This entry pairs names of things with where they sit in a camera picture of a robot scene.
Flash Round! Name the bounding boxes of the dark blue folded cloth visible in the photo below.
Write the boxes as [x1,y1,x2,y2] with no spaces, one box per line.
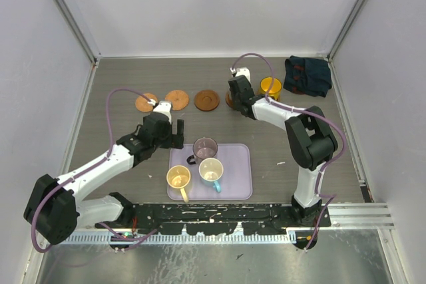
[283,56,332,98]

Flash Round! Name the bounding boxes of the white cup blue handle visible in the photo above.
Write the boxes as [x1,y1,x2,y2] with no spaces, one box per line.
[198,158,224,193]

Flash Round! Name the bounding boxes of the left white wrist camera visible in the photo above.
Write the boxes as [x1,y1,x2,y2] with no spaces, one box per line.
[153,100,172,123]

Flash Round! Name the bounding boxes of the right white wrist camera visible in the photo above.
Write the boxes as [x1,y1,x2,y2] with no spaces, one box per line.
[230,67,251,82]

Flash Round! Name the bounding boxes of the dark wooden coaster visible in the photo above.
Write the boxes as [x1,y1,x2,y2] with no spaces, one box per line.
[194,89,220,112]

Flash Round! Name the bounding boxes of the cream yellow cup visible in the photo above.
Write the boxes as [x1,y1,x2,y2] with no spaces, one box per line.
[166,165,191,203]

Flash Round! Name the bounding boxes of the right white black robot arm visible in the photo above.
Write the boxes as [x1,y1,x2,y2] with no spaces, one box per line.
[228,75,338,227]

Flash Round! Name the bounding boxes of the lilac plastic tray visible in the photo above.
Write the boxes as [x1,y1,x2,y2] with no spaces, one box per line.
[169,144,252,202]

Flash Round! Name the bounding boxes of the woven rattan coaster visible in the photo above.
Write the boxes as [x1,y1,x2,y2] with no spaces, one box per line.
[135,92,158,112]
[165,89,190,111]

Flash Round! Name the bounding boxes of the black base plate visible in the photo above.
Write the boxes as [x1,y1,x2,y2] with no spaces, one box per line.
[105,204,321,235]

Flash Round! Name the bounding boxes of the purple translucent cup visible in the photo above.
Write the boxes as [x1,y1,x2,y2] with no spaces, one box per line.
[186,137,218,165]

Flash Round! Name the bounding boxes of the grey slotted cable duct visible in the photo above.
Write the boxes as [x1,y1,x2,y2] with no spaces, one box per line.
[62,231,297,245]

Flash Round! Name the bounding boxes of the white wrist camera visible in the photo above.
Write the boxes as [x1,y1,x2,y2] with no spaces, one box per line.
[230,67,251,82]
[153,100,172,123]

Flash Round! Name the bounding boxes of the aluminium rail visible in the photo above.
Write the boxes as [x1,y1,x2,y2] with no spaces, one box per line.
[76,202,396,232]

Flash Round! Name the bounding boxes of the wooden coaster back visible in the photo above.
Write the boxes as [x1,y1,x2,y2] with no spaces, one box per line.
[226,91,234,108]

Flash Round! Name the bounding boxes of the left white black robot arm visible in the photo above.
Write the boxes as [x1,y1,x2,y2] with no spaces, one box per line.
[23,112,184,245]

